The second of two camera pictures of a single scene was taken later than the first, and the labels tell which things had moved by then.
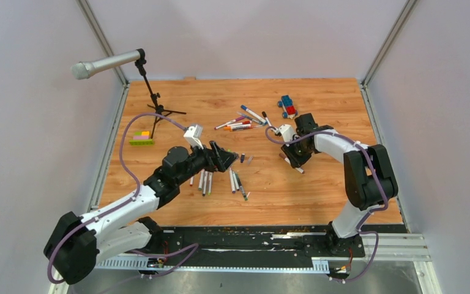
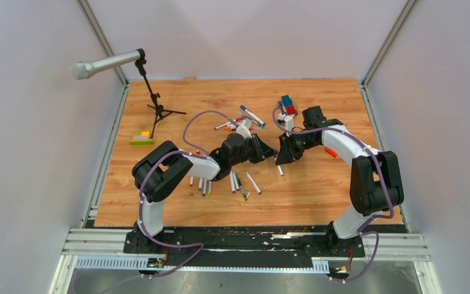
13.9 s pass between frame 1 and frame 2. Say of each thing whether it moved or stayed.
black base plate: stayed
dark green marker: stayed
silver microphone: stayed
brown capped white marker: moved
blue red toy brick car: stayed
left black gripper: moved
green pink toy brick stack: stayed
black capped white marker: moved
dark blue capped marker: stayed
